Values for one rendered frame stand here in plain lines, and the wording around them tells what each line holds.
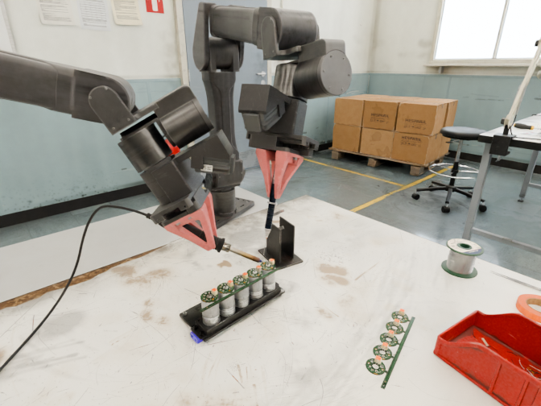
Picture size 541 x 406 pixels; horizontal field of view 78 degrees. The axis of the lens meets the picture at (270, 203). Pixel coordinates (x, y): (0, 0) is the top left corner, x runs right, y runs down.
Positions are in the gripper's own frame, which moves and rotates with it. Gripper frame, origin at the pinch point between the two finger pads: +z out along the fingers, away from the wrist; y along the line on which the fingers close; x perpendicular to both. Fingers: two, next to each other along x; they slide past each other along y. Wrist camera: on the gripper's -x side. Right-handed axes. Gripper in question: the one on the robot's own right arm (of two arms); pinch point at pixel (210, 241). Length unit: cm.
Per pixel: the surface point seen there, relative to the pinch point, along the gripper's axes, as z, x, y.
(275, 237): 9.1, -6.8, 10.3
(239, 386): 11.7, -0.6, -17.7
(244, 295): 7.9, -2.2, -5.7
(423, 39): 47, -196, 427
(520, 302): 31, -39, -3
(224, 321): 8.5, 1.1, -8.8
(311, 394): 15.9, -8.2, -18.6
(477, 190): 100, -93, 141
